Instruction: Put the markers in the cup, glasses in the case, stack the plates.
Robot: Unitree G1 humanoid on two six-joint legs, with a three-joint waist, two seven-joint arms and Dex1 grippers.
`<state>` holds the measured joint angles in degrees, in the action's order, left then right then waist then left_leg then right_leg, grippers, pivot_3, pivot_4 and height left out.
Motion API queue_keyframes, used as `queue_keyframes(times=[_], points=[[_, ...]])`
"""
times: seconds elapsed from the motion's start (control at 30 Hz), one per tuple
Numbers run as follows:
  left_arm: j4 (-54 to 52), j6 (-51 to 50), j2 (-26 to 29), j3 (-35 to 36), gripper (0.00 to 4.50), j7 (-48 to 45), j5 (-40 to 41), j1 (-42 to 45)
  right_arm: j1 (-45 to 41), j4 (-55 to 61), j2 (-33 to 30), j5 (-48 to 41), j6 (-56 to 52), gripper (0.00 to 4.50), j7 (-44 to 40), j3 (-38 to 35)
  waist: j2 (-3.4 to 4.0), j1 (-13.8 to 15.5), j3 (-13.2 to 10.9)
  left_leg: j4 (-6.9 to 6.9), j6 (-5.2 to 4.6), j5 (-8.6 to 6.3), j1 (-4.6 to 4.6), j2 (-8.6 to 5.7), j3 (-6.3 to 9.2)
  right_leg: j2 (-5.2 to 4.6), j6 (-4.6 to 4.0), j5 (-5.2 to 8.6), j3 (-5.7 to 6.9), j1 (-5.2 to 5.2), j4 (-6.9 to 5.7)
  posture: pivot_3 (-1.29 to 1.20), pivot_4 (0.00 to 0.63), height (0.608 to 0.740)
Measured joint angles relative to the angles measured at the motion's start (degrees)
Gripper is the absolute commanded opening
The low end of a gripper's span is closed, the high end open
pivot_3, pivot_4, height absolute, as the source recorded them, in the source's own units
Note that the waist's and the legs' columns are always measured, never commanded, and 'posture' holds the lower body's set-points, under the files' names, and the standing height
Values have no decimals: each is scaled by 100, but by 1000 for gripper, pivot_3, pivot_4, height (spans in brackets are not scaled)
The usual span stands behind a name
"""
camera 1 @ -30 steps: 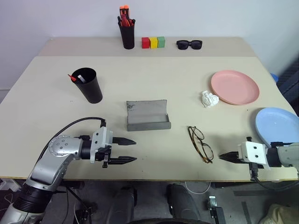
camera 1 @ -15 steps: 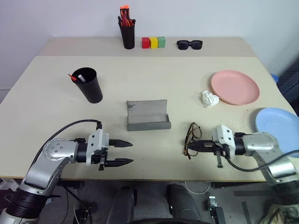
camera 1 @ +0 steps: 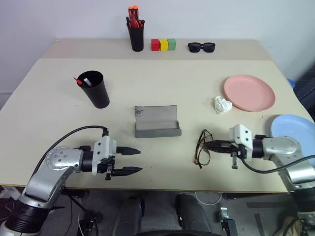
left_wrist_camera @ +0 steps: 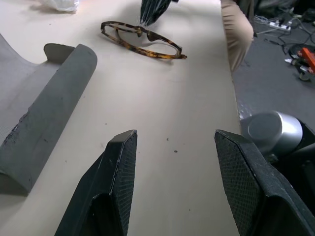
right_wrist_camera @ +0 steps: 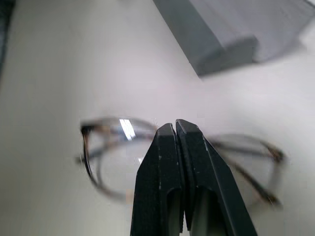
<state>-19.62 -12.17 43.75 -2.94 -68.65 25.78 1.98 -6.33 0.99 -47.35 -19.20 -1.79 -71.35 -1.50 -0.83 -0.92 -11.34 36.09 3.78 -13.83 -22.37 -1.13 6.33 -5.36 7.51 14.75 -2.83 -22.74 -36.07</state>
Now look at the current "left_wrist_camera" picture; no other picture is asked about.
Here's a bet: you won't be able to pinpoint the grey glasses case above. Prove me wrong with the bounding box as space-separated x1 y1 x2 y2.
0 33 98 197

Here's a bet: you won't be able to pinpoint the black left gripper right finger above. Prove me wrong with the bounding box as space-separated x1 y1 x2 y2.
214 129 315 236

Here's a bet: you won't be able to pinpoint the orange wheeled floor device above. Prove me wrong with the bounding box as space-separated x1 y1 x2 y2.
292 44 315 82

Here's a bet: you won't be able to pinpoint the tortoiseshell eyeglasses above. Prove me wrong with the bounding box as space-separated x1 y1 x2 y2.
100 21 188 60

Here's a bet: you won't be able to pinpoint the white power strip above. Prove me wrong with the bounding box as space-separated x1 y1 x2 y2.
269 21 292 31

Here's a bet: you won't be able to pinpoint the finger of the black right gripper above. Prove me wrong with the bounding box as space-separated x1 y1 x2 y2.
140 0 179 27

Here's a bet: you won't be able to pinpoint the white paper ball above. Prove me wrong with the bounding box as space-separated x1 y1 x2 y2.
31 0 80 12

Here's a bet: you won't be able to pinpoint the person in khaki trousers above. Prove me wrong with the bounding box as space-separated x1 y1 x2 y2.
220 0 258 74

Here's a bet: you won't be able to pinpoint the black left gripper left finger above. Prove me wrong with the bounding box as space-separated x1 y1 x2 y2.
55 129 138 236

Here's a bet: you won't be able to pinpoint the silver robot body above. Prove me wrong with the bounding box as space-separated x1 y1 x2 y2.
240 111 315 214

